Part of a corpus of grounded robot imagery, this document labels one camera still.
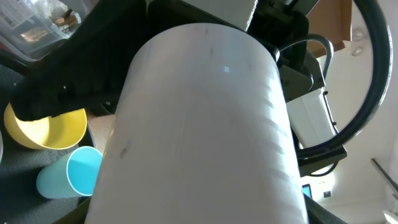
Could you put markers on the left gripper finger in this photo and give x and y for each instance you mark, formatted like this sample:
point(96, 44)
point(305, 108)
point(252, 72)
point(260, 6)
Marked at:
point(90, 67)

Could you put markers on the food scraps pile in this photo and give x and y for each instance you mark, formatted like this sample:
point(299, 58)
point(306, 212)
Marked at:
point(63, 27)

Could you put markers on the yellow bowl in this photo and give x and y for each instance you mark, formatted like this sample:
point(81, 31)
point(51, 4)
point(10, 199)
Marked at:
point(56, 133)

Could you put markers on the blue cup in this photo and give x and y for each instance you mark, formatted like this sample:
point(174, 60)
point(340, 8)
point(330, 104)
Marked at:
point(73, 175)

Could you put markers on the pink cup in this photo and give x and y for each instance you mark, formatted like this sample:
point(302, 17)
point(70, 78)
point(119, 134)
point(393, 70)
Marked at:
point(201, 135)

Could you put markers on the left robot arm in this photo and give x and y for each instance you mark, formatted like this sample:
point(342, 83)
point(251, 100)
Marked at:
point(279, 27)

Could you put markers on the clear plastic bin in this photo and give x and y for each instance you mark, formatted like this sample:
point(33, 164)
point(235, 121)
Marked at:
point(17, 16)

